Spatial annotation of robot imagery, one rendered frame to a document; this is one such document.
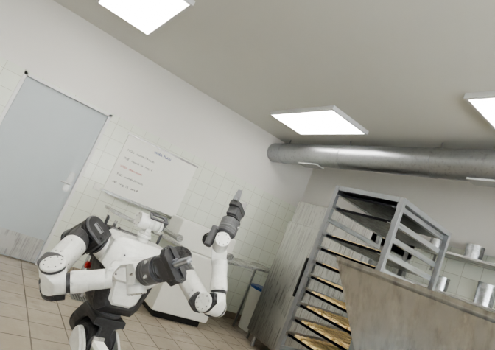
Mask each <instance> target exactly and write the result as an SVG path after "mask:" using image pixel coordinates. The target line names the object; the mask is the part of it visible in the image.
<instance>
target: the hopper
mask: <svg viewBox="0 0 495 350"><path fill-rule="evenodd" d="M336 257H337V259H336V260H337V264H338V268H339V272H340V279H341V284H342V288H343V295H344V299H345V306H346V310H347V314H348V322H349V326H350V330H351V337H352V341H353V345H354V350H495V313H492V312H489V311H487V310H484V309H481V308H479V307H476V306H473V305H470V304H467V303H465V302H462V301H459V300H457V299H454V298H451V297H448V296H447V295H443V294H440V293H437V292H435V291H433V290H429V289H427V288H425V287H421V286H419V285H417V284H413V283H411V282H408V281H405V280H403V279H399V278H397V277H395V276H391V275H389V274H386V273H383V272H381V271H378V270H375V269H373V268H370V267H367V266H364V265H361V264H359V263H356V262H353V261H351V260H348V259H345V258H342V257H340V256H337V255H336Z"/></svg>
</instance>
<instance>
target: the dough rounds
mask: <svg viewBox="0 0 495 350"><path fill-rule="evenodd" d="M294 337H296V338H297V339H299V340H300V341H301V342H303V343H305V344H306V345H308V346H309V347H311V348H312V349H314V350H342V349H339V348H338V347H336V346H335V345H333V344H332V343H327V342H325V341H321V340H315V339H311V338H309V337H303V336H299V335H295V336H294Z"/></svg>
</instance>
